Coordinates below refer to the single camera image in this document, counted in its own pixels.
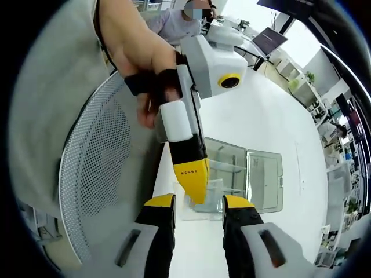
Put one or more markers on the green potted plant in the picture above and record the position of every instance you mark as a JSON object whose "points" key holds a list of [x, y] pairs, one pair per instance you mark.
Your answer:
{"points": [[310, 76]]}

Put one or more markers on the white standing desk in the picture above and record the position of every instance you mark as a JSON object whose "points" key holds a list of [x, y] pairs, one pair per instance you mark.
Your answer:
{"points": [[247, 45]]}

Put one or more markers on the person's grey shirt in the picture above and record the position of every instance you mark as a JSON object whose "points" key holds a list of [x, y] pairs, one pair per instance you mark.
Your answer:
{"points": [[58, 101]]}

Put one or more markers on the open laptop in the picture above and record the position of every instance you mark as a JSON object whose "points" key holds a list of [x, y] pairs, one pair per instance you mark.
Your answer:
{"points": [[269, 39]]}

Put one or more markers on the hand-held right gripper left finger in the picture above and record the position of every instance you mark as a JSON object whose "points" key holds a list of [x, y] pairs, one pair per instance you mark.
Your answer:
{"points": [[156, 231]]}

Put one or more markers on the white mesh office chair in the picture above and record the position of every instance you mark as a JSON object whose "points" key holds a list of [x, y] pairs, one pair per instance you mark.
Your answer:
{"points": [[101, 173]]}

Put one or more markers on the white counter cabinet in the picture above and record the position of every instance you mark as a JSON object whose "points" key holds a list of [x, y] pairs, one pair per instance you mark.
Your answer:
{"points": [[290, 68]]}

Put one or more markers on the person's left hand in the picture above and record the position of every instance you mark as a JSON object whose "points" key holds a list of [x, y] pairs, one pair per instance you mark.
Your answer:
{"points": [[145, 55]]}

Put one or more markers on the black monitor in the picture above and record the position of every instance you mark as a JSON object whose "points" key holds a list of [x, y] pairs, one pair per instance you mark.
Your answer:
{"points": [[278, 5]]}

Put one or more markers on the clear grey guide fixture box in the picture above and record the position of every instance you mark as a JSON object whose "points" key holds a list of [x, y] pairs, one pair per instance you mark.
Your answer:
{"points": [[265, 179]]}

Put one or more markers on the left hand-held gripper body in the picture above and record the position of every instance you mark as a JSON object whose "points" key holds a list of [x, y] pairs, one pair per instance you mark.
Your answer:
{"points": [[217, 66]]}

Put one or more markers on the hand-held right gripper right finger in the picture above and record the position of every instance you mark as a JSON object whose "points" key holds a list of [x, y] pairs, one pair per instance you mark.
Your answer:
{"points": [[240, 231]]}

